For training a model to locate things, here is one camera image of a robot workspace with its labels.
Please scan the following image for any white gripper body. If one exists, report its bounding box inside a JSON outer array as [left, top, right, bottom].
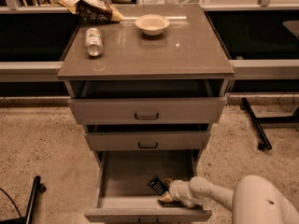
[[168, 180, 195, 208]]

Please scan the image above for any dark blueberry snack bar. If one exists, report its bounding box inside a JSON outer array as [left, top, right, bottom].
[[149, 177, 168, 196]]

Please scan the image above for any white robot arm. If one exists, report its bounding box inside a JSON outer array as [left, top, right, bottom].
[[158, 175, 299, 224]]

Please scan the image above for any bottom grey open drawer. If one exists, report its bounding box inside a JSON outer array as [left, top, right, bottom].
[[85, 150, 211, 224]]

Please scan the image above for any middle grey drawer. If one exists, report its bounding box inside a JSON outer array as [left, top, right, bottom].
[[85, 132, 210, 151]]

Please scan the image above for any top grey drawer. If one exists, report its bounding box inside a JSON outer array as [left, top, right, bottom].
[[68, 97, 226, 125]]

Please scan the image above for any grey drawer cabinet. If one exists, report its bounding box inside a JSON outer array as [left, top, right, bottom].
[[56, 4, 235, 224]]

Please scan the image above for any black stand leg right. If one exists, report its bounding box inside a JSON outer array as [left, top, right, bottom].
[[241, 98, 272, 151]]

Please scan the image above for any black stand leg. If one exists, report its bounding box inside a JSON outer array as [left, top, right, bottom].
[[241, 98, 272, 151], [0, 175, 47, 224]]

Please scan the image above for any black stand leg left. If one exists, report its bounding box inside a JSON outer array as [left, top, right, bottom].
[[0, 175, 47, 224]]

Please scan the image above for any grey metal railing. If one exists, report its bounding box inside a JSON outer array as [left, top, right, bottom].
[[0, 60, 299, 82]]

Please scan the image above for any white bowl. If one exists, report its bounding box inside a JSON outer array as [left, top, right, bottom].
[[135, 14, 170, 36]]

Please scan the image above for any silver soda can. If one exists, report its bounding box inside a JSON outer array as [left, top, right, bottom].
[[85, 28, 104, 57]]

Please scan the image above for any brown chip bag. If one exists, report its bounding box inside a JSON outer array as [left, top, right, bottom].
[[59, 0, 123, 22]]

